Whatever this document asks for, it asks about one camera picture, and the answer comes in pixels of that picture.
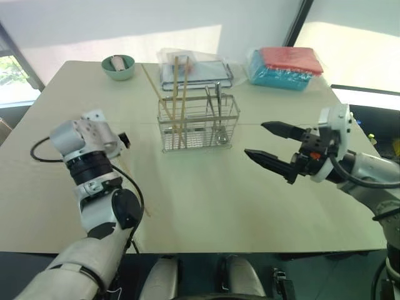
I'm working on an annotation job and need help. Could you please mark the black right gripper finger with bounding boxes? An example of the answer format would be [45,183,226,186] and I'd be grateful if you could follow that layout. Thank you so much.
[244,149,298,186]
[260,121,309,141]

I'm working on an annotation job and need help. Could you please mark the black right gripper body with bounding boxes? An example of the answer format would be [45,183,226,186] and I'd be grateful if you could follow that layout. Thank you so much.
[291,127,338,178]

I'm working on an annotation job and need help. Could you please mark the metal spoon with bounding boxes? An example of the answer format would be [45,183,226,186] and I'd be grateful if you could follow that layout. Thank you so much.
[204,86,219,145]
[214,80,228,145]

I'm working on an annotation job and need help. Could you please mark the blue and red packets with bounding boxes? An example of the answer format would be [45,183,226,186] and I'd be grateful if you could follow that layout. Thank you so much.
[247,48,314,93]

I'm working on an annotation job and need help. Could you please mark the wooden chopstick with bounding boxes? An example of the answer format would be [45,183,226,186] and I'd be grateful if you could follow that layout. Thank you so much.
[170,55,179,145]
[178,54,190,148]
[141,64,178,129]

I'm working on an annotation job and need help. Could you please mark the green bowl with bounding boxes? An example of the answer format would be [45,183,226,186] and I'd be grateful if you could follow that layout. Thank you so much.
[101,54,136,82]

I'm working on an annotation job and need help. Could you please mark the red cloth pack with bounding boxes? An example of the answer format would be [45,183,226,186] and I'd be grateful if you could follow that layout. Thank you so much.
[259,46,324,77]

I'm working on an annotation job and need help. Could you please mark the pink item in bowl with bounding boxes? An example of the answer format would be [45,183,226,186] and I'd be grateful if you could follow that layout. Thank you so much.
[109,56,126,72]

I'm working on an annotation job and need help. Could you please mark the dark metal-rimmed tray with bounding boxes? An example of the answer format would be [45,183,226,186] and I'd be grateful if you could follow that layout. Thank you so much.
[160,58,234,92]

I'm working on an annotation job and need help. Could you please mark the black window pillar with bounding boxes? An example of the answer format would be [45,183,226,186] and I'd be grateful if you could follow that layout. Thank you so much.
[281,0,314,48]

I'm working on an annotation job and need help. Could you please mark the silver rounded robot leg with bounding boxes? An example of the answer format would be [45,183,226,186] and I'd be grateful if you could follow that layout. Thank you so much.
[217,254,267,300]
[146,256,183,300]

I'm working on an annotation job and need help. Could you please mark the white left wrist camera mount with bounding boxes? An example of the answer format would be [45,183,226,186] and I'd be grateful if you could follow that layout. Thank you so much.
[49,108,126,159]

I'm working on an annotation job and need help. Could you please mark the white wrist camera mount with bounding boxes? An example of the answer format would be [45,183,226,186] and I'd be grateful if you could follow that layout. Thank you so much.
[311,103,355,184]
[49,108,126,159]

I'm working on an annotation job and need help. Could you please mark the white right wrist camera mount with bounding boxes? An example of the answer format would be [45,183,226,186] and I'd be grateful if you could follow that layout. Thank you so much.
[311,103,355,184]

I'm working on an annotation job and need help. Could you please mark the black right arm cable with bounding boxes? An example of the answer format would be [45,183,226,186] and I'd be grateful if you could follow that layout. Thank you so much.
[330,154,400,189]

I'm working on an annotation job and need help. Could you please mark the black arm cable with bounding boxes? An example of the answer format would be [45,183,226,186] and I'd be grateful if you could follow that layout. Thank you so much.
[29,136,145,254]
[330,154,400,189]

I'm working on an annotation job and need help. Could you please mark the metal wire basket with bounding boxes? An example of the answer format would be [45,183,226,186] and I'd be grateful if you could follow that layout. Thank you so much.
[157,92,242,154]

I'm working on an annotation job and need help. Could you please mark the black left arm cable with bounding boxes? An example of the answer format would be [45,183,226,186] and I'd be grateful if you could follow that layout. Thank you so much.
[29,136,145,254]

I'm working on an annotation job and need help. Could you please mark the black bracket under table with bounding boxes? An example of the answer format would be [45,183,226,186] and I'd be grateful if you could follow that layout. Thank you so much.
[270,266,298,300]

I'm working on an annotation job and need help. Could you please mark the dark window frame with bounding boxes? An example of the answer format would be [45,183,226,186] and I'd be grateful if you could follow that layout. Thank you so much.
[0,21,46,94]

